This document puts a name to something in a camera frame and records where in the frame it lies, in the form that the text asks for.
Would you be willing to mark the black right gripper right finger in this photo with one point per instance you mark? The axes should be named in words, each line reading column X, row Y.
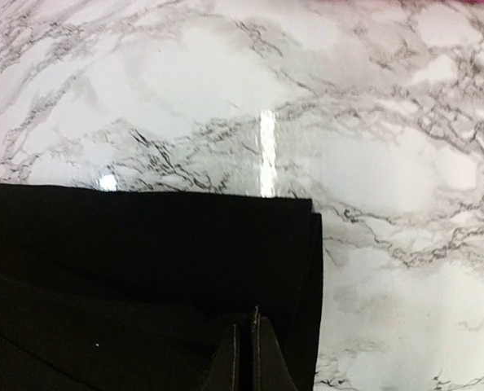
column 269, row 371

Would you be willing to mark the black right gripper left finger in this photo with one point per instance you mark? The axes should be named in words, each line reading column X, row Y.
column 224, row 372

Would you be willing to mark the black garment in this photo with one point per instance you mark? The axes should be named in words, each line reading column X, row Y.
column 121, row 290

